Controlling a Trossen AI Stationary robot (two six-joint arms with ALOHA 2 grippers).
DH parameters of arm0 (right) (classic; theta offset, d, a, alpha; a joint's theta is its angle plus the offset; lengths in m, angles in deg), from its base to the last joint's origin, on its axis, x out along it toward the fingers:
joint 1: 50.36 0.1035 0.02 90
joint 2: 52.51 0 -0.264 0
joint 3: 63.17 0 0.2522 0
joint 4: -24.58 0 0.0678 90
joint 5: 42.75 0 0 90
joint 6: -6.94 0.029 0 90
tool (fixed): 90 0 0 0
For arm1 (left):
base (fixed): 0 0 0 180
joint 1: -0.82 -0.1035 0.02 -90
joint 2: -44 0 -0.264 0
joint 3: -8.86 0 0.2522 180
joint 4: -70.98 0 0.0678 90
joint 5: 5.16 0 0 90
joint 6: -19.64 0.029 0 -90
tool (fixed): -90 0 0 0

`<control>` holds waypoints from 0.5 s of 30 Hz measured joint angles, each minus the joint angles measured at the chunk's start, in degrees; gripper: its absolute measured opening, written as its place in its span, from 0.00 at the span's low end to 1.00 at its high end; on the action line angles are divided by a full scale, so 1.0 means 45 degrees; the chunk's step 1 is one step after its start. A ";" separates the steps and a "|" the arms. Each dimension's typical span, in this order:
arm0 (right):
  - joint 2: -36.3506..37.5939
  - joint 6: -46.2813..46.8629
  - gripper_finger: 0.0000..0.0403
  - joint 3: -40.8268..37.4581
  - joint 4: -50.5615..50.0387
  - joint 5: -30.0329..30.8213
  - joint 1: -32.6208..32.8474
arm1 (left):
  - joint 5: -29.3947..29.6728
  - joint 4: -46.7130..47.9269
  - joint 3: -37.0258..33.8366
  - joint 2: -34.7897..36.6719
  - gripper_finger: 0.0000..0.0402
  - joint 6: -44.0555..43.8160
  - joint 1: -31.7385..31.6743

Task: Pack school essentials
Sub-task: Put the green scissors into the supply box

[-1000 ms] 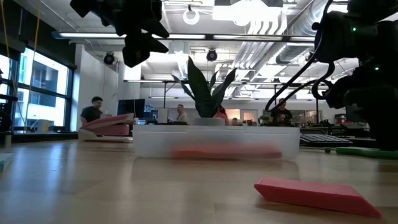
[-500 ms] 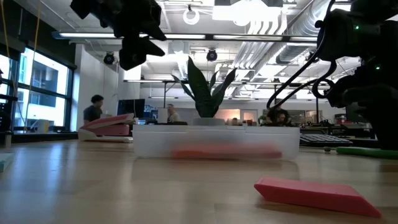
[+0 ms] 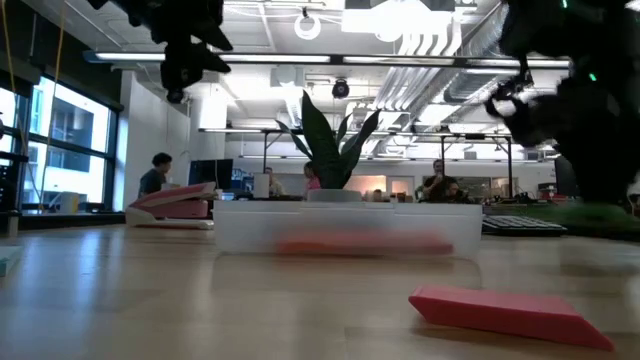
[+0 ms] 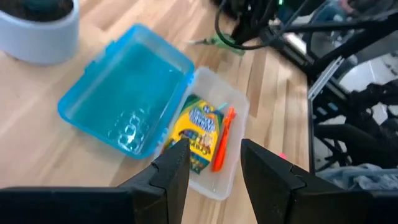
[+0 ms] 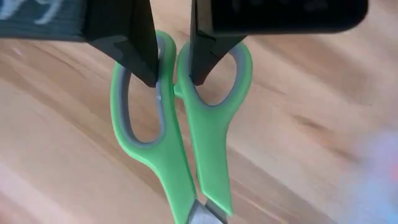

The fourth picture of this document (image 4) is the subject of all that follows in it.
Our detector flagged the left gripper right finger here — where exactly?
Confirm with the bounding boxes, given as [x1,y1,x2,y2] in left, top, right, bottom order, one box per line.
[240,138,398,224]

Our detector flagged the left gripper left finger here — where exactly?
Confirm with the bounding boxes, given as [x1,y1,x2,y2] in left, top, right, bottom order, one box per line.
[0,138,192,224]

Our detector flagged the clear pencil box blue lid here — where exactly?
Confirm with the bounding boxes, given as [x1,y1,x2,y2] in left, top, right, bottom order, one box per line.
[57,23,251,202]

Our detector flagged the orange pen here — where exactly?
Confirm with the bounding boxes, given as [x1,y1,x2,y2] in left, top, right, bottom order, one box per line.
[211,107,238,173]

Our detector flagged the yellow crayon box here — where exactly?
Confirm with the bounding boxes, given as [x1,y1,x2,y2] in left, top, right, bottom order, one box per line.
[163,94,224,175]

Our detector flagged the grey blue cloth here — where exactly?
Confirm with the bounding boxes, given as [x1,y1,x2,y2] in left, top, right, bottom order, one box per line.
[316,164,398,191]

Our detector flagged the black office chair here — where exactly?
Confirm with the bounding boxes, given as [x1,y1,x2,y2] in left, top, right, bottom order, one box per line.
[313,80,398,169]

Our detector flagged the person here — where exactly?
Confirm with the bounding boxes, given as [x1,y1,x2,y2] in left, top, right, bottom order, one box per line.
[276,0,368,23]

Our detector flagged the green plant in white pot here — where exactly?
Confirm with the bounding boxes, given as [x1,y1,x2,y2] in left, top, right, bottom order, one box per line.
[0,0,81,65]

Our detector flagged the black table frame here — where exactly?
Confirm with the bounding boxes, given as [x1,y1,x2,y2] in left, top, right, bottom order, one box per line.
[267,12,398,175]

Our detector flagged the silver aluminium rail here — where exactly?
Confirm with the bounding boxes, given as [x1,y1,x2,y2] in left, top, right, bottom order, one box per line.
[307,57,345,101]

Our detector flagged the green handled scissors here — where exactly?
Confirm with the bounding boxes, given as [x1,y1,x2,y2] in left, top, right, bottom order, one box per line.
[186,33,246,57]

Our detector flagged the black camera cable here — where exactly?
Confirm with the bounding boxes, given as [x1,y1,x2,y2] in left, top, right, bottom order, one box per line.
[214,0,312,51]

